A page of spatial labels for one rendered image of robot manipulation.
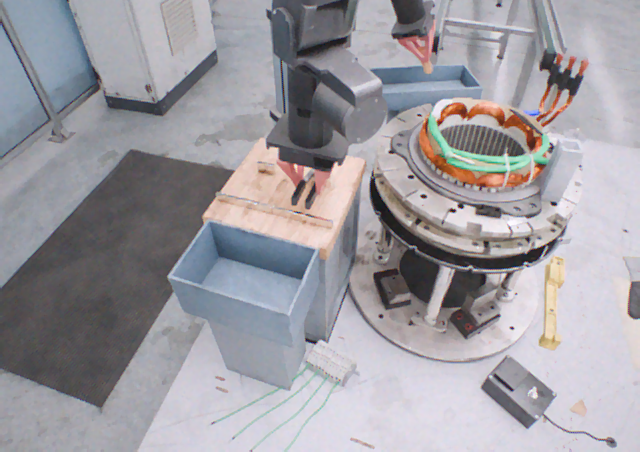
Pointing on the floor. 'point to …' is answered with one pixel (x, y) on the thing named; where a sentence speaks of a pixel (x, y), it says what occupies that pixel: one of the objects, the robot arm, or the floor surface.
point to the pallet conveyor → (540, 46)
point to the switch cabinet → (143, 34)
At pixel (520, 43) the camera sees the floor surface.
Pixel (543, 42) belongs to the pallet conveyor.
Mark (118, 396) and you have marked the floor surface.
